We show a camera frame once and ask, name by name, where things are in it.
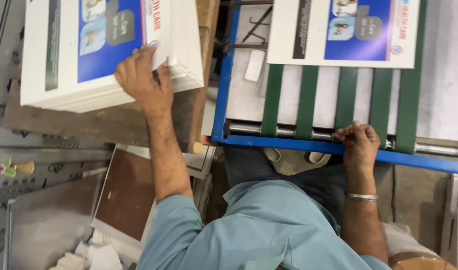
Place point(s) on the person's left hand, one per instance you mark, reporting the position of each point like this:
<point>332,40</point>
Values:
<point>144,80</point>

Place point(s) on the person's right hand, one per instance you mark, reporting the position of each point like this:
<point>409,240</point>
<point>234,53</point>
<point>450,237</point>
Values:
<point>361,146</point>

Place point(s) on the person's right fingers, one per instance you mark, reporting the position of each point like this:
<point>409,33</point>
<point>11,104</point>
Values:
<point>347,133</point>

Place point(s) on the blue white printed sheet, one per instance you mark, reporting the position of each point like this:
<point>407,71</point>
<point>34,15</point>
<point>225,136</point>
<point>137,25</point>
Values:
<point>67,45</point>
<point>345,33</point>

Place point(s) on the person's beige shoe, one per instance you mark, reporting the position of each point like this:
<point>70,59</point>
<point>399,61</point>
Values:
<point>272,153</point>
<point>317,157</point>

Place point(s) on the blue framed conveyor machine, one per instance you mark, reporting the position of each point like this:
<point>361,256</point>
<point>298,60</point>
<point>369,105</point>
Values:
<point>289,144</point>

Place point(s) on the silver bangle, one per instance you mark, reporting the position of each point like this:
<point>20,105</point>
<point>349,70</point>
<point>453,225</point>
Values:
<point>362,196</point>

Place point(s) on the wide green conveyor belt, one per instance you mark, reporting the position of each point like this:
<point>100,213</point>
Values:
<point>409,108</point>

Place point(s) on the person's dark trousers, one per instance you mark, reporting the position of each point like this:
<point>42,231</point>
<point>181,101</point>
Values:
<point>251,165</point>

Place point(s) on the small white block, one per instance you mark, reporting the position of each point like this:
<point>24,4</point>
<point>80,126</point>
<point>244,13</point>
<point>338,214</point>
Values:
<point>255,65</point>

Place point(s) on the person's teal shirt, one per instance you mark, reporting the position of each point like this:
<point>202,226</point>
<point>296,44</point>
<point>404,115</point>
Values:
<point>259,232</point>

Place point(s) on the plastic wrapped brown stool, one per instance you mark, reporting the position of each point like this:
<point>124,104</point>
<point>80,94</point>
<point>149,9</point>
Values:
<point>413,251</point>

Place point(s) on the stack of printed cards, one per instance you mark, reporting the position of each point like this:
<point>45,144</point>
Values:
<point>187,56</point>

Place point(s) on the brown board with white border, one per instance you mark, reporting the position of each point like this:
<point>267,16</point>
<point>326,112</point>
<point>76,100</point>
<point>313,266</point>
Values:
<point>125,195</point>

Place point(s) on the wooden work table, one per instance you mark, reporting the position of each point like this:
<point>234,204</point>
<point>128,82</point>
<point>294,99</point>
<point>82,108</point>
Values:
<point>101,125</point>

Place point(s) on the crumpled white paper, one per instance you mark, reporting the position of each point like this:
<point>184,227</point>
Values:
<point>94,255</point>

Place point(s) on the shiny metal sheet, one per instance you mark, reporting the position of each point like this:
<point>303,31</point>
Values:
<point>52,225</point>

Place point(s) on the brass tipped tool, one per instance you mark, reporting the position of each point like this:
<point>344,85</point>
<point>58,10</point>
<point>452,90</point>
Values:
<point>17,167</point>

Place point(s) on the printed aluminium panels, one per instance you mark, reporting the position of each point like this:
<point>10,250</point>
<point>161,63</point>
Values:
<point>11,142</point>

